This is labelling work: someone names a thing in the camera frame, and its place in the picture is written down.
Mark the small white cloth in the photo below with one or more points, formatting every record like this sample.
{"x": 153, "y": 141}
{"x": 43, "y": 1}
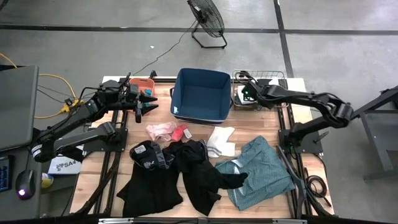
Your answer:
{"x": 274, "y": 81}

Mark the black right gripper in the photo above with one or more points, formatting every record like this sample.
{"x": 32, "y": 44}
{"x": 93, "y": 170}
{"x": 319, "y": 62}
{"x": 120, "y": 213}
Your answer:
{"x": 253, "y": 88}

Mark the small black clamp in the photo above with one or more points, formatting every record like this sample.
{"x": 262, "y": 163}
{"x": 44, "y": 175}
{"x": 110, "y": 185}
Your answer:
{"x": 152, "y": 74}

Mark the black floor fan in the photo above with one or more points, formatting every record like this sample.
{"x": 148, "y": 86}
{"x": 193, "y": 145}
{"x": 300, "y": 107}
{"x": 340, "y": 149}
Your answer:
{"x": 208, "y": 17}

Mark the black t-shirt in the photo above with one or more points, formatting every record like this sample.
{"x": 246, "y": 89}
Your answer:
{"x": 149, "y": 193}

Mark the black side table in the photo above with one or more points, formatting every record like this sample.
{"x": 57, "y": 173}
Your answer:
{"x": 376, "y": 140}

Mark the pink cloth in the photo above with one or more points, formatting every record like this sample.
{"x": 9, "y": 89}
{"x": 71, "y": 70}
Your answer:
{"x": 160, "y": 130}

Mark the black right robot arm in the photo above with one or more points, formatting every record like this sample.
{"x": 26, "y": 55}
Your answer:
{"x": 311, "y": 99}

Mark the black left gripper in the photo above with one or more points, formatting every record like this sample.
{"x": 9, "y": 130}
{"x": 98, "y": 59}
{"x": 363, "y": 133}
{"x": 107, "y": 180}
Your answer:
{"x": 130, "y": 96}

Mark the small teal cloth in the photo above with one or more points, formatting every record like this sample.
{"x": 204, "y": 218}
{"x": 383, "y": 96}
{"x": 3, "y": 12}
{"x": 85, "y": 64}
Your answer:
{"x": 148, "y": 92}

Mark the yellow ball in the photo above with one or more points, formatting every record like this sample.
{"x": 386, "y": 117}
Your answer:
{"x": 47, "y": 181}

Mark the black keyboard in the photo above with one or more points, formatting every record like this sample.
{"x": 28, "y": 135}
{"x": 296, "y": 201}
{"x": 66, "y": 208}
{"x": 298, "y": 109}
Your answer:
{"x": 5, "y": 174}

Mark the blue fabric storage bin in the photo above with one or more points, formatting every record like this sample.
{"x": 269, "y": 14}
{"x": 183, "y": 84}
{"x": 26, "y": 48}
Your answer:
{"x": 202, "y": 96}

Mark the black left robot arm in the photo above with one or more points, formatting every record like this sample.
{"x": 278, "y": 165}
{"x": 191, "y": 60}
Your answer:
{"x": 77, "y": 115}

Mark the silver frame bar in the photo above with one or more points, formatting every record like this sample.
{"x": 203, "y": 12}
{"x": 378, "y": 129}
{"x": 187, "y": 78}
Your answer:
{"x": 202, "y": 221}

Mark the black long garment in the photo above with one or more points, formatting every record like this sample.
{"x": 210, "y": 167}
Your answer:
{"x": 199, "y": 180}

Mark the white socks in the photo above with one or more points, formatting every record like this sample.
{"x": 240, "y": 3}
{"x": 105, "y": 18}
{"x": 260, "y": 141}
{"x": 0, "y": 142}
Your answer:
{"x": 220, "y": 141}

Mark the black computer mouse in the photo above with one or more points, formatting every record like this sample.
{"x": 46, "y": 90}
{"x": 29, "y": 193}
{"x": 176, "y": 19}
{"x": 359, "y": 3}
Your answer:
{"x": 25, "y": 185}

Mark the orange plastic basket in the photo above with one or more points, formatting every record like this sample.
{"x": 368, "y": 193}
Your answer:
{"x": 143, "y": 82}

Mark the black printed underwear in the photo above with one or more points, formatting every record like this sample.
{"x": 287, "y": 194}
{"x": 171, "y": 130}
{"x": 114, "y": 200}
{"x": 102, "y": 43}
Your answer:
{"x": 146, "y": 155}

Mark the red cloth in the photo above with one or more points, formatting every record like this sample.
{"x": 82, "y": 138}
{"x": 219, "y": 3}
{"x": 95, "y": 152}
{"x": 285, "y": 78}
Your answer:
{"x": 178, "y": 133}

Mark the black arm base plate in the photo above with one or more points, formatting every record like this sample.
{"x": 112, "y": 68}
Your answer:
{"x": 308, "y": 146}
{"x": 121, "y": 140}

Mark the white cardboard box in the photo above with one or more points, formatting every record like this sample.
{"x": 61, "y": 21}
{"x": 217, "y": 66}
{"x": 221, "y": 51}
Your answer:
{"x": 65, "y": 166}

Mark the teal dotted shirt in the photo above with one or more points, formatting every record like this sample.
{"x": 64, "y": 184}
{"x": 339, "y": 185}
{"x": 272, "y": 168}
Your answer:
{"x": 264, "y": 174}

